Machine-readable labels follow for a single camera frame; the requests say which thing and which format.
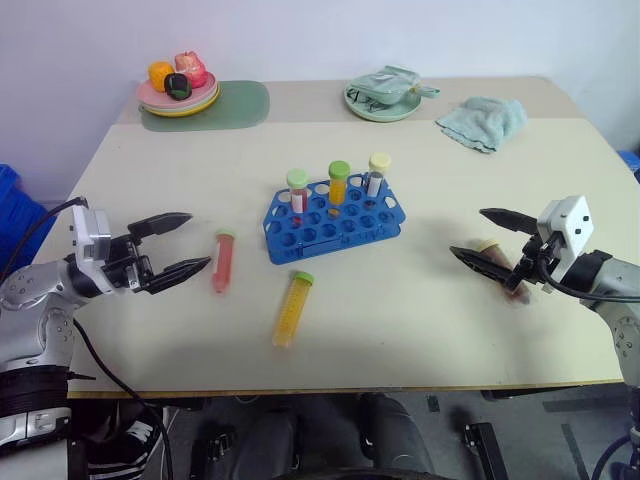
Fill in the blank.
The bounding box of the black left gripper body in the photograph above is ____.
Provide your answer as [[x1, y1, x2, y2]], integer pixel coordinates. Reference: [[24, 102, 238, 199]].
[[102, 232, 154, 294]]

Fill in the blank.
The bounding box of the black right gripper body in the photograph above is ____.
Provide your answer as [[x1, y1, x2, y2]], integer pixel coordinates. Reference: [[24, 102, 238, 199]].
[[503, 231, 565, 292]]

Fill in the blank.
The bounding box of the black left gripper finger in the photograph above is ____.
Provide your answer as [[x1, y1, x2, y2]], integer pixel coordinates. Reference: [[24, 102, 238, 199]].
[[127, 212, 194, 238], [141, 256, 213, 295]]

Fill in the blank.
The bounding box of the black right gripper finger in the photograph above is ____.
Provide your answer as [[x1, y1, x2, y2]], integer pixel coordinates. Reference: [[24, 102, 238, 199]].
[[478, 207, 542, 236], [449, 245, 522, 292]]

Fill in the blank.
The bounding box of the brown-red tube yellow cap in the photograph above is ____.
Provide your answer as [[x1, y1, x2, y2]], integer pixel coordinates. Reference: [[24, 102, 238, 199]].
[[474, 239, 534, 307]]

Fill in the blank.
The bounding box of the pink tube with green cap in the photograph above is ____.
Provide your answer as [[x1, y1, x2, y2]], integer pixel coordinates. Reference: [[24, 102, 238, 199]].
[[210, 227, 238, 296]]

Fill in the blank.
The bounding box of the orange tube light green cap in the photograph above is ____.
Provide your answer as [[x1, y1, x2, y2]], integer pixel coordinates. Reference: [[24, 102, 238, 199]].
[[270, 270, 316, 349]]

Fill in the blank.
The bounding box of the dark tube with yellow cap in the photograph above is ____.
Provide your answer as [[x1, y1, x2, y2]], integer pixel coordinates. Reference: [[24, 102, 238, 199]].
[[363, 151, 393, 198]]

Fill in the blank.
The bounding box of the red tube with white label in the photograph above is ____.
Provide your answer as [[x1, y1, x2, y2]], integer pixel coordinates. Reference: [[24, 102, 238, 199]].
[[285, 168, 312, 226]]

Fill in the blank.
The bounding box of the blue test tube rack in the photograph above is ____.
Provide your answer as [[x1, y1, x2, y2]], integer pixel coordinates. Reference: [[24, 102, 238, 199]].
[[262, 172, 408, 266]]

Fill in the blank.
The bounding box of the orange tube dark green cap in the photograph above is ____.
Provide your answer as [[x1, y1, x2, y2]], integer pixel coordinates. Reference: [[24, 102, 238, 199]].
[[326, 159, 351, 219]]

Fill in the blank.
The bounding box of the light blue towel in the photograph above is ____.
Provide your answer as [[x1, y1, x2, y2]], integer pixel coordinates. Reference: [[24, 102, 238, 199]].
[[434, 95, 529, 156]]

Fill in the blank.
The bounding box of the yellow plate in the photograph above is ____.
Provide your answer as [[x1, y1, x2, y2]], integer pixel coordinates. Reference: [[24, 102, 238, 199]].
[[141, 85, 222, 119]]

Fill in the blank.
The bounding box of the blue plastic crate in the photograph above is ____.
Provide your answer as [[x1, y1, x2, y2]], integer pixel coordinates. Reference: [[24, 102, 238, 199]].
[[0, 162, 57, 282]]

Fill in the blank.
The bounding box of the pink plate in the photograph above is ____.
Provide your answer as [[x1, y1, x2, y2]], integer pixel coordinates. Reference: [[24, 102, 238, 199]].
[[136, 69, 219, 108]]

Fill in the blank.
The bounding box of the blue box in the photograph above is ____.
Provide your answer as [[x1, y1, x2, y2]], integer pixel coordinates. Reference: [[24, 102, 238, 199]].
[[616, 146, 640, 187]]

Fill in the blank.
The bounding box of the black and green toy fruit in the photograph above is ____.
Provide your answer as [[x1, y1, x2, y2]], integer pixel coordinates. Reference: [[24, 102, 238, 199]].
[[163, 71, 195, 101]]

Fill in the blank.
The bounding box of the green placemat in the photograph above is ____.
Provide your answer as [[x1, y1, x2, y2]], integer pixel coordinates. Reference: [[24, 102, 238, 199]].
[[139, 79, 272, 134]]

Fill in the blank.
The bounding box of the orange toy fruit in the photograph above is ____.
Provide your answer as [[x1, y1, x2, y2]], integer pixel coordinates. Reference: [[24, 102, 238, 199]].
[[147, 60, 176, 93]]

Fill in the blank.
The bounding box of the pink toy peach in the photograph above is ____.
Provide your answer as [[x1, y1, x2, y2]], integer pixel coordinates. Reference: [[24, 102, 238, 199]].
[[173, 49, 209, 89]]

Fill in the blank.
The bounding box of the light green plate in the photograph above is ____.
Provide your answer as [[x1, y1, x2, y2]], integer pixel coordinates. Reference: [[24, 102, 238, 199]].
[[342, 78, 423, 123]]

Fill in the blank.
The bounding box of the black and white shoe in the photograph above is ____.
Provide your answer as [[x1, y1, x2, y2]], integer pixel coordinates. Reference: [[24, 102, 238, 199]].
[[85, 398, 169, 480]]

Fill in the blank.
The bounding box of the dark grey rounded shape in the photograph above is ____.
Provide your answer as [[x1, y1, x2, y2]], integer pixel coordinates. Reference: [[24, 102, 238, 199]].
[[358, 391, 437, 480], [233, 397, 362, 480]]

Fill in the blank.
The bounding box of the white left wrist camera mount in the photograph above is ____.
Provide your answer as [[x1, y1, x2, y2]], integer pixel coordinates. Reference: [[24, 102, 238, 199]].
[[68, 205, 139, 297]]

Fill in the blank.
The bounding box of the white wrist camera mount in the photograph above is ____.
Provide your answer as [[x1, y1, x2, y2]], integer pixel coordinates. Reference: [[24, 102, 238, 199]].
[[536, 195, 595, 295], [68, 205, 139, 297]]

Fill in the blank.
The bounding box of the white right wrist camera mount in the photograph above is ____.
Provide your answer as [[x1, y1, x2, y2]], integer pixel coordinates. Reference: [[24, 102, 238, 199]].
[[536, 195, 595, 295]]

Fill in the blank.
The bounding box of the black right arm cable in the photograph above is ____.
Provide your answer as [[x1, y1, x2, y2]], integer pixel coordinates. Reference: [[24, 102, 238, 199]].
[[591, 428, 640, 480], [536, 252, 640, 303]]

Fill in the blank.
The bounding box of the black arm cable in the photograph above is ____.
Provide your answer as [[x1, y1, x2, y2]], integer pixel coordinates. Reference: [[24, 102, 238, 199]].
[[72, 318, 175, 480], [0, 196, 89, 286], [591, 428, 640, 480], [536, 252, 640, 303]]

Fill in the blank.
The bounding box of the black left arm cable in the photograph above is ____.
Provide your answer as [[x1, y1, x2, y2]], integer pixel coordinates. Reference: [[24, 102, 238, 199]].
[[72, 318, 175, 480], [0, 196, 89, 286]]

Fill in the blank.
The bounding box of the black metal bracket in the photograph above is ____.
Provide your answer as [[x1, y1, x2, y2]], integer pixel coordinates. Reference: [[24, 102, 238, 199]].
[[461, 421, 512, 480]]

